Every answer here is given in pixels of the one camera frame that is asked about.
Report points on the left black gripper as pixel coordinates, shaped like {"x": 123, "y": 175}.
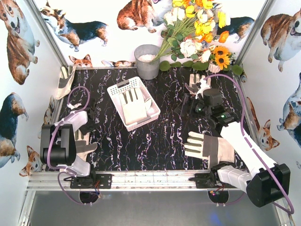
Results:
{"x": 91, "y": 115}

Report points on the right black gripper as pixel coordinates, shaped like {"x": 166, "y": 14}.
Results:
{"x": 186, "y": 106}

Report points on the white work glove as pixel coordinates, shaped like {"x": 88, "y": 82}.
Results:
{"x": 134, "y": 106}

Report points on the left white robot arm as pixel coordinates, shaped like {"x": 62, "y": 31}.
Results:
{"x": 60, "y": 150}

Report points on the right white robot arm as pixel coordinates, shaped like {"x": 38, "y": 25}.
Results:
{"x": 253, "y": 172}

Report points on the white perforated storage basket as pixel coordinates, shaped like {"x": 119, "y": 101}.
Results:
{"x": 152, "y": 109}

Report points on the left back corner glove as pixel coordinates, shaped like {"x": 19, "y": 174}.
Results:
{"x": 65, "y": 81}

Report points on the small sunflower pot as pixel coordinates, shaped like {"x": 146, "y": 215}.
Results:
{"x": 221, "y": 59}

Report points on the grey metal bucket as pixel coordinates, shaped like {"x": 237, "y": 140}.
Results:
{"x": 146, "y": 62}

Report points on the artificial flower bouquet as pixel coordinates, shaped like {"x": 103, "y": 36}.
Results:
{"x": 190, "y": 26}

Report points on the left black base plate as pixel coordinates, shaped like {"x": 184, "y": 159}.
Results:
{"x": 101, "y": 181}

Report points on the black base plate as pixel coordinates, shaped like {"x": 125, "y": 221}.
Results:
{"x": 204, "y": 180}
{"x": 101, "y": 181}

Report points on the front aluminium rail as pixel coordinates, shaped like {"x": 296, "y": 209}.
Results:
{"x": 169, "y": 180}

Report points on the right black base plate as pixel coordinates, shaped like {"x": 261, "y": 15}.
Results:
{"x": 204, "y": 180}

